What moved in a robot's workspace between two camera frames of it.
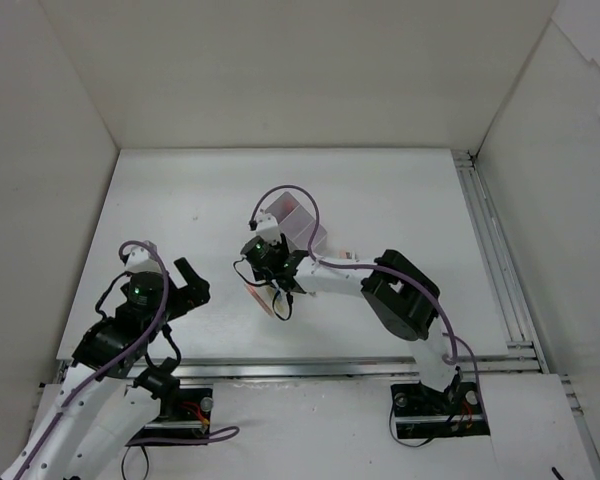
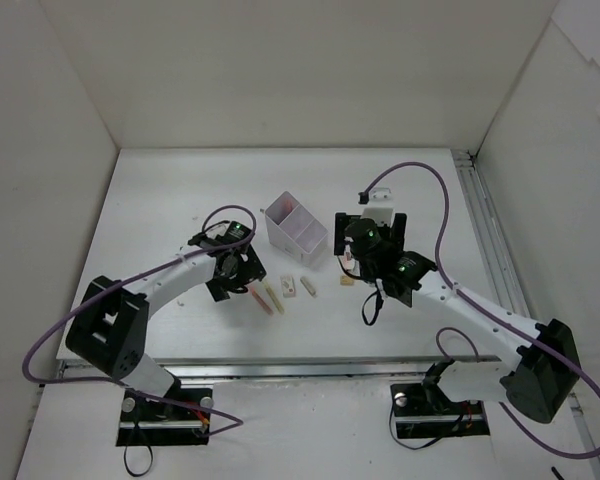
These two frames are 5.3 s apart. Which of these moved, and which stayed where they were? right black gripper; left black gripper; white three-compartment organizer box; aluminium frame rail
Moved: left black gripper; right black gripper
Stayed: aluminium frame rail; white three-compartment organizer box
